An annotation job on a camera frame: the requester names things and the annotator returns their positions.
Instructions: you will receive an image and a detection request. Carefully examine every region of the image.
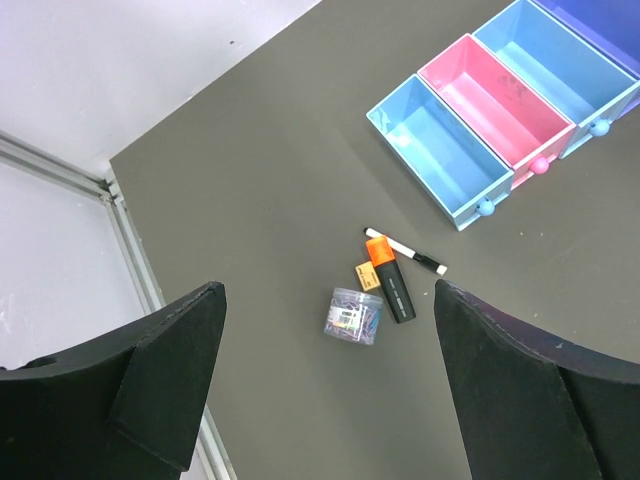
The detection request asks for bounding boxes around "black white marker pen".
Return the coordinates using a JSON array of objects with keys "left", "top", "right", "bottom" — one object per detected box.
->
[{"left": 363, "top": 227, "right": 448, "bottom": 276}]

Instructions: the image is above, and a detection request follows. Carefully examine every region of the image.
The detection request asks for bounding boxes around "purple drawer bin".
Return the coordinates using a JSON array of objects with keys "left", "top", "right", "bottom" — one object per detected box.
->
[{"left": 529, "top": 0, "right": 640, "bottom": 121}]

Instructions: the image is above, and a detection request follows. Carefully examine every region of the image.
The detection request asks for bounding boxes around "small orange sticky pad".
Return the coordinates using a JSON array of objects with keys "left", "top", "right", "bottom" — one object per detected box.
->
[{"left": 355, "top": 261, "right": 381, "bottom": 292}]

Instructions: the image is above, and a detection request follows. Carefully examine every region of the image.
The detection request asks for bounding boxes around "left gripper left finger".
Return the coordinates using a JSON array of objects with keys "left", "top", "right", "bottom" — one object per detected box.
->
[{"left": 1, "top": 282, "right": 226, "bottom": 479}]

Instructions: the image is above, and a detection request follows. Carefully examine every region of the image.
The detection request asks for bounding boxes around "clear paper clip jar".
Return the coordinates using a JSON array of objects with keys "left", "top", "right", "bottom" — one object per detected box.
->
[{"left": 324, "top": 288, "right": 383, "bottom": 346}]

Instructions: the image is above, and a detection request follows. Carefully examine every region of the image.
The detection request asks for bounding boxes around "light blue drawer bin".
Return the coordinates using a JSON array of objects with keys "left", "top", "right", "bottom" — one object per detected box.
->
[{"left": 366, "top": 74, "right": 514, "bottom": 231}]

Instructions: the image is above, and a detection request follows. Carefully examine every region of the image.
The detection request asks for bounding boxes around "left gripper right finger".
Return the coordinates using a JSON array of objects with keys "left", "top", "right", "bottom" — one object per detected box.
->
[{"left": 434, "top": 280, "right": 639, "bottom": 479}]

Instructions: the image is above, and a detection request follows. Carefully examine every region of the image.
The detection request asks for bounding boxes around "orange black highlighter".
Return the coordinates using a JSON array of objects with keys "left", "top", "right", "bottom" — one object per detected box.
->
[{"left": 365, "top": 236, "right": 416, "bottom": 324}]

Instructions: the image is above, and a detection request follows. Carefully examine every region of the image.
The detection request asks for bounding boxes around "pink drawer bin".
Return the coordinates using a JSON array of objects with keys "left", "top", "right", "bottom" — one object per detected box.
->
[{"left": 418, "top": 34, "right": 576, "bottom": 189}]

